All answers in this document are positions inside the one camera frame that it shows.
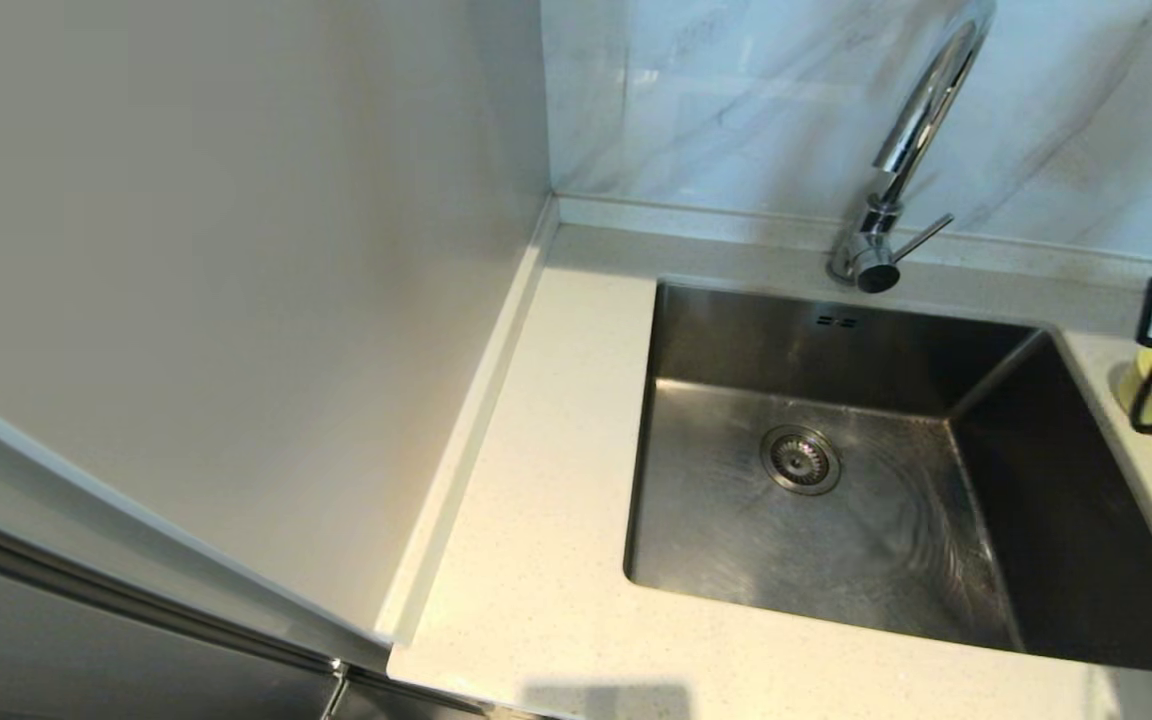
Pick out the tall glossy grey cabinet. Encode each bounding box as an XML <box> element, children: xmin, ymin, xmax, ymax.
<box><xmin>0</xmin><ymin>0</ymin><xmax>557</xmax><ymax>720</ymax></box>

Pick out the chrome gooseneck kitchen faucet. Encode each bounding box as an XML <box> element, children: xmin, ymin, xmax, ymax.
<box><xmin>828</xmin><ymin>0</ymin><xmax>997</xmax><ymax>295</ymax></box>

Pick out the long metal cabinet handle rail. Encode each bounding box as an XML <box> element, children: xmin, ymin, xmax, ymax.
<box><xmin>0</xmin><ymin>495</ymin><xmax>497</xmax><ymax>720</ymax></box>

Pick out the stainless steel sink basin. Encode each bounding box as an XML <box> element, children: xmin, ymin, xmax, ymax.
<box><xmin>624</xmin><ymin>280</ymin><xmax>1152</xmax><ymax>673</ymax></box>

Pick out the round metal drain strainer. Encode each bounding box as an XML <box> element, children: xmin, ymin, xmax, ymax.
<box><xmin>760</xmin><ymin>425</ymin><xmax>843</xmax><ymax>497</ymax></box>

